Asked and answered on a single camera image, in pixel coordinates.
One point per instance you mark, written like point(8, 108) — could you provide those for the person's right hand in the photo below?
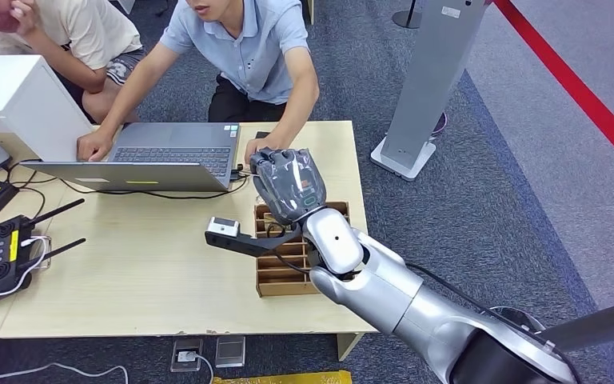
point(94, 146)

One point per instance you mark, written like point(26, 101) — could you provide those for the person's hand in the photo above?
point(23, 15)

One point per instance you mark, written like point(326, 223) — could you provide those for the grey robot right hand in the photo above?
point(288, 183)

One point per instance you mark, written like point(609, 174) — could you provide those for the person's left hand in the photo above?
point(263, 143)

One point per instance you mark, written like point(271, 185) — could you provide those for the wooden slotted card organizer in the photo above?
point(280, 285)

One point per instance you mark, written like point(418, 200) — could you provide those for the person's forearm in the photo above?
point(66, 66)

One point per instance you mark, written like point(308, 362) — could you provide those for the person's left forearm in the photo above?
point(299, 114)

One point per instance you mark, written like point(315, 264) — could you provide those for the person's right forearm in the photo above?
point(121, 106)

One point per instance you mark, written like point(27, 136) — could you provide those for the yellow-edged card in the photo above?
point(268, 217)

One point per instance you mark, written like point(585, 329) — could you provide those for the person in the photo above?
point(79, 32)
point(249, 53)

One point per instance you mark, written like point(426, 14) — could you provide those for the black portable drive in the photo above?
point(262, 134)

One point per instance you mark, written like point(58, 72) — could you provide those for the grey open laptop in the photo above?
point(174, 140)

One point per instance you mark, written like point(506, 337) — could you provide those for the white box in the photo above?
point(15, 95)

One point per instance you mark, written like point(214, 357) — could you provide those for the black remote controller with antennas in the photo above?
point(0, 260)

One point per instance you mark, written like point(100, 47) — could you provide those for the round dark base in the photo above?
point(441, 123)

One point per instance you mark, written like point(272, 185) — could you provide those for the wooden table leg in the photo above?
point(349, 345)

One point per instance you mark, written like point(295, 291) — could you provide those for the metal floor plate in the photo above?
point(230, 351)

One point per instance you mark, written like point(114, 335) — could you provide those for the silver kiosk stand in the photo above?
point(434, 74)

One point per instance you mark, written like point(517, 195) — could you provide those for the black stanchion base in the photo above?
point(406, 20)

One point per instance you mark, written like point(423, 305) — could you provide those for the yellow flat object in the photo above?
point(286, 378)

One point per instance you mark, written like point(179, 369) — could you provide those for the floor socket with plug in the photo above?
point(186, 355)

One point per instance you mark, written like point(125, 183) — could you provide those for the red barrier belt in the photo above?
point(577, 90)

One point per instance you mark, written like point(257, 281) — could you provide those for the chrome stanchion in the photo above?
point(598, 322)

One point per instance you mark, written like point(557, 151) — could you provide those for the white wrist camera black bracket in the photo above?
point(222, 228)

